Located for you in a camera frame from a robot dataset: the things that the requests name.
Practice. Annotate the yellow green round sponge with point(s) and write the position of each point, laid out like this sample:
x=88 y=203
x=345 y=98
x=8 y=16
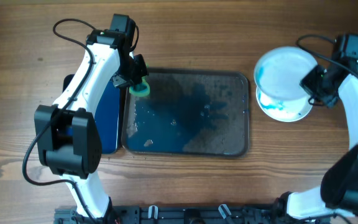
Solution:
x=140 y=90

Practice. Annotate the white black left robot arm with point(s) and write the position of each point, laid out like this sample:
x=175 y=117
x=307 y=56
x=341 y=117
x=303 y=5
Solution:
x=67 y=137

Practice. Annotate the dark brown serving tray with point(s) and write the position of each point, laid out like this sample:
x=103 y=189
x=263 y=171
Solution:
x=189 y=112

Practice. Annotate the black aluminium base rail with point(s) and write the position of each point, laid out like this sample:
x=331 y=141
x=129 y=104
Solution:
x=247 y=214

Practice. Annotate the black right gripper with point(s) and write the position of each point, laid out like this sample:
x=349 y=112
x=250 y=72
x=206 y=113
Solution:
x=314 y=82

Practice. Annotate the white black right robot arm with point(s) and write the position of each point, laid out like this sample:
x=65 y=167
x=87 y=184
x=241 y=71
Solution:
x=338 y=192

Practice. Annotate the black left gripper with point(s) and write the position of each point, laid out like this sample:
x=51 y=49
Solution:
x=140 y=64

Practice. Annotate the blue water tray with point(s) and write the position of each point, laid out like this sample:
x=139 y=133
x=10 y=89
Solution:
x=102 y=100

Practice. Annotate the white plate blue puddle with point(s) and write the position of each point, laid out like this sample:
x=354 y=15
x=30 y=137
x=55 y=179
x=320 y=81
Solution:
x=283 y=110

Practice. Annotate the white plate long blue streak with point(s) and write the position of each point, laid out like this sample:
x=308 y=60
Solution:
x=278 y=73

